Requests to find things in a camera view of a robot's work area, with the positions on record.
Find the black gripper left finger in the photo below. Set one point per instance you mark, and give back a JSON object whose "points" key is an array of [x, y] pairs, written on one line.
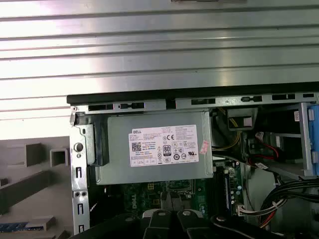
{"points": [[154, 224]]}

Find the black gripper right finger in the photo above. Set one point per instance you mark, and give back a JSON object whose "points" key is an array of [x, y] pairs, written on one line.
{"points": [[192, 224]]}

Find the green motherboard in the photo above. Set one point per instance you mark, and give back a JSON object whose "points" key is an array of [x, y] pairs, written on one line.
{"points": [[134, 199]]}

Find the black RAM slot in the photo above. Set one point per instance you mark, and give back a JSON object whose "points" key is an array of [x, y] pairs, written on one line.
{"points": [[227, 194], [220, 189]]}

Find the grey power supply unit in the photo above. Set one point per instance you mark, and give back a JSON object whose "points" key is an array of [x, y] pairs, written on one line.
{"points": [[149, 119]]}

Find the grey parts rack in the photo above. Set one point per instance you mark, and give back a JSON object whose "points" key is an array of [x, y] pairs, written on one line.
{"points": [[49, 194]]}

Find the black PC case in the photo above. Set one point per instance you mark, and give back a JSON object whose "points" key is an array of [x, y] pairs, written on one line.
{"points": [[119, 99]]}

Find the RAM stick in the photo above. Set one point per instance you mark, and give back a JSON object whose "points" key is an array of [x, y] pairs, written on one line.
{"points": [[15, 226]]}

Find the metal drive cage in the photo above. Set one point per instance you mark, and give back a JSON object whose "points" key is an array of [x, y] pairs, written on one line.
{"points": [[304, 139]]}

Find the empty blue disk carrier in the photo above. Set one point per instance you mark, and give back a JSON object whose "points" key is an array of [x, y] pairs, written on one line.
{"points": [[315, 134]]}

